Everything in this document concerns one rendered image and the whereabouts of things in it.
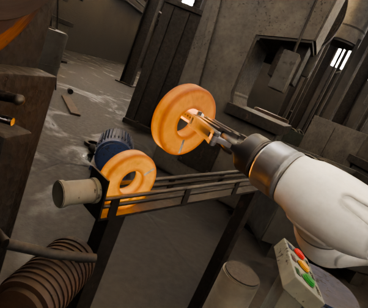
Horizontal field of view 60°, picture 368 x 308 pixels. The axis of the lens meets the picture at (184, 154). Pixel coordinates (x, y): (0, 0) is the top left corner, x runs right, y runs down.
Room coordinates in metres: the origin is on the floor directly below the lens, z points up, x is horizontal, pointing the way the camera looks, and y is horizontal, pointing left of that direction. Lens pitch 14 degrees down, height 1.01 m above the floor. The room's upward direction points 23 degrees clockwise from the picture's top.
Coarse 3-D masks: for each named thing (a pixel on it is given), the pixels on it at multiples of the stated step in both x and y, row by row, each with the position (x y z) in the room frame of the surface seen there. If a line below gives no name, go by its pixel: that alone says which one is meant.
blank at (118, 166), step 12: (120, 156) 0.71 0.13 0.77; (132, 156) 0.72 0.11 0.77; (144, 156) 0.74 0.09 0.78; (108, 168) 0.69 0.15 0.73; (120, 168) 0.70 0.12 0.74; (132, 168) 0.72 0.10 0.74; (144, 168) 0.75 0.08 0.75; (120, 180) 0.71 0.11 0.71; (144, 180) 0.77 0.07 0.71; (108, 192) 0.69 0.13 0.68; (120, 192) 0.72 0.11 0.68; (132, 192) 0.75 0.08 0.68
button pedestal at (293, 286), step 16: (288, 256) 0.90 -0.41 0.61; (288, 272) 0.83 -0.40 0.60; (304, 272) 0.87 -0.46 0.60; (272, 288) 0.93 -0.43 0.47; (288, 288) 0.78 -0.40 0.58; (304, 288) 0.78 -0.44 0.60; (272, 304) 0.87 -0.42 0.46; (288, 304) 0.85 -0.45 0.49; (304, 304) 0.78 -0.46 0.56; (320, 304) 0.78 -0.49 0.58
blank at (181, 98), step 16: (176, 96) 0.62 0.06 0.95; (192, 96) 0.65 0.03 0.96; (208, 96) 0.68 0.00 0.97; (160, 112) 0.62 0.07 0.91; (176, 112) 0.63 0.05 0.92; (208, 112) 0.70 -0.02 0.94; (160, 128) 0.62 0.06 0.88; (176, 128) 0.65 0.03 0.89; (160, 144) 0.64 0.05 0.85; (176, 144) 0.66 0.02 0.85; (192, 144) 0.70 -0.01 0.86
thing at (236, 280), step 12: (228, 264) 0.89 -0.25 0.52; (240, 264) 0.92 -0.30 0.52; (228, 276) 0.84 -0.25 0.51; (240, 276) 0.85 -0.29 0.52; (252, 276) 0.88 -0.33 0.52; (216, 288) 0.85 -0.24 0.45; (228, 288) 0.82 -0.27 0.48; (240, 288) 0.81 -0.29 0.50; (252, 288) 0.83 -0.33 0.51; (216, 300) 0.83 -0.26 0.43; (228, 300) 0.82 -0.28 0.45; (240, 300) 0.81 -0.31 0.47
